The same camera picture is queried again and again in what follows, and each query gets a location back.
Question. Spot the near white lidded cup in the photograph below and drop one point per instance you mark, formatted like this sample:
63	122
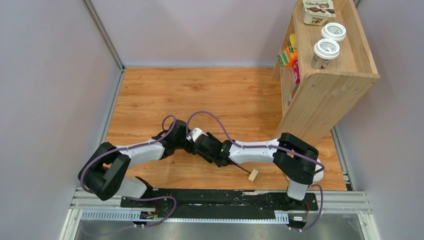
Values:
325	51

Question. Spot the far white lidded cup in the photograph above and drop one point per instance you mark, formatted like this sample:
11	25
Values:
334	31

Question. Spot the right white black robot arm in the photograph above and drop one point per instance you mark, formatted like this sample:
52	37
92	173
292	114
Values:
295	158

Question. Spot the wooden shelf unit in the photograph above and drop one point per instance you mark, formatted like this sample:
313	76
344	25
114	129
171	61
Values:
312	108

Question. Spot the white lidded cup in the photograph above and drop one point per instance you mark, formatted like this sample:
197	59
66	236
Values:
325	51
334	31

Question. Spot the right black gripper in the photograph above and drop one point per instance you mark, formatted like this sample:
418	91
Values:
211	148

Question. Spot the yellow green item on shelf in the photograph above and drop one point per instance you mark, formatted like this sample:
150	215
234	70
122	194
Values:
292	43

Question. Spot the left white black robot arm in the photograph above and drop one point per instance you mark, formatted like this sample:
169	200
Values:
104	174

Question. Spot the pink package on shelf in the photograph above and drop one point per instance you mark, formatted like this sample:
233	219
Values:
296	72

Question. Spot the Chobani yogurt cup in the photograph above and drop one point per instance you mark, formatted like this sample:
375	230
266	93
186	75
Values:
317	12

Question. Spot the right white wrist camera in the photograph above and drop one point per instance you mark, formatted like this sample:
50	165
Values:
194	134

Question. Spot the green orange sponge pack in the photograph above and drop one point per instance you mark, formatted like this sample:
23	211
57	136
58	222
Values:
287	57

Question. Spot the crumpled white plastic bag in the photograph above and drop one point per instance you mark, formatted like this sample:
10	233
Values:
318	176

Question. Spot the black and beige folding umbrella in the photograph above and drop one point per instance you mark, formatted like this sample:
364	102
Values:
252	173

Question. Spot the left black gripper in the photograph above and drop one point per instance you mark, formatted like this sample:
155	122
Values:
177	139

